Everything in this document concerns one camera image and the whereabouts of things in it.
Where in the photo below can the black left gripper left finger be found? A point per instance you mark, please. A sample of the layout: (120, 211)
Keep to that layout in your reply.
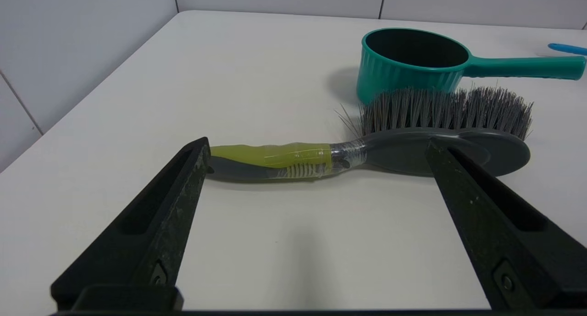
(151, 233)

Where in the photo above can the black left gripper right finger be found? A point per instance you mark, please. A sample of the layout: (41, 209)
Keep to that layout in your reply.
(500, 233)

